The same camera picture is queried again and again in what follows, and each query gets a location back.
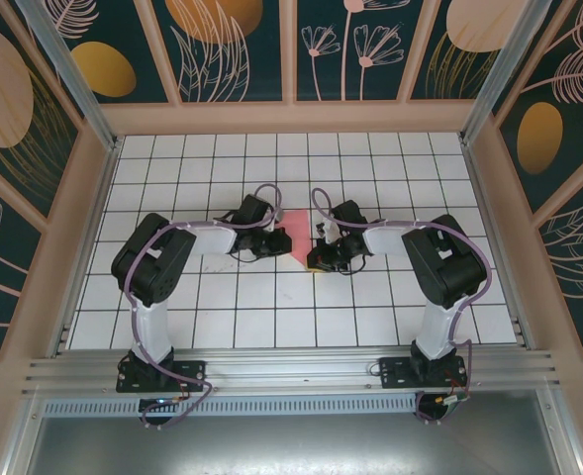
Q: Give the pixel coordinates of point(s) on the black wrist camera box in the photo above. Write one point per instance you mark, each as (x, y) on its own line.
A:
(249, 209)
(348, 213)

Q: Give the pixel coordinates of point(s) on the small green circuit board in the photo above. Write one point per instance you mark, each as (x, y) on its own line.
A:
(456, 402)

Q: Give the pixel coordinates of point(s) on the large peach oval wall panel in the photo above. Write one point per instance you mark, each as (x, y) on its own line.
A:
(9, 114)

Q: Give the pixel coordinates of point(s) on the short aluminium frame bar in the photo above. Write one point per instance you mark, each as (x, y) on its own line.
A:
(565, 435)
(16, 435)

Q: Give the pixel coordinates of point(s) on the orange circle wall panel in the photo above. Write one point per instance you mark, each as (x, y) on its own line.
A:
(222, 59)

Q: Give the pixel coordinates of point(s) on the aluminium side rail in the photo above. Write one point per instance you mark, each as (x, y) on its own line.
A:
(109, 173)
(473, 173)

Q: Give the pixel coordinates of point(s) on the outlined leaves wall panel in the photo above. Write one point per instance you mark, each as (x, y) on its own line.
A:
(578, 257)

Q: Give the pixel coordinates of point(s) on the flower stem wall panel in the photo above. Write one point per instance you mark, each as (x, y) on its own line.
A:
(350, 59)

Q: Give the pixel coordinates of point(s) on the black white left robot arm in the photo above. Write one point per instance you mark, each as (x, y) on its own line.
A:
(147, 267)

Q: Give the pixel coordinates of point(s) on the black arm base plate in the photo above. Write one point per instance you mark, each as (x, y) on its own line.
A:
(194, 371)
(392, 373)

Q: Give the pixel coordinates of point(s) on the aluminium corner post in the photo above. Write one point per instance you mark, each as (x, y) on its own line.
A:
(73, 84)
(499, 74)

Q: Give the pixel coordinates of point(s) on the grey metal sheet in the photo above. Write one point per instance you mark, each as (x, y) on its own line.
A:
(291, 445)

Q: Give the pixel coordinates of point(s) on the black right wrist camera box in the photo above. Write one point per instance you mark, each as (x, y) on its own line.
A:
(348, 213)

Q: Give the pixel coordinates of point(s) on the aluminium front rail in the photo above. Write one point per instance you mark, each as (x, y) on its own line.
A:
(291, 368)

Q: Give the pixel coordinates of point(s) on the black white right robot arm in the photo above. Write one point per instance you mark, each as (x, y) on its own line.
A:
(444, 262)

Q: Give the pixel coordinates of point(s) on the orange oval leaf wall panel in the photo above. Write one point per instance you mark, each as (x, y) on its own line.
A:
(558, 114)

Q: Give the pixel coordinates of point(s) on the peach circle wall panel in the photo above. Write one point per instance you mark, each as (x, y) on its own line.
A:
(454, 54)

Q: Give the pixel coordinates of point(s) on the pink paper sheet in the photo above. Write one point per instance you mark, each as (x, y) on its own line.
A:
(298, 237)

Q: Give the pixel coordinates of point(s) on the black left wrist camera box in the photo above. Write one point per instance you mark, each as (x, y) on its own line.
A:
(249, 209)

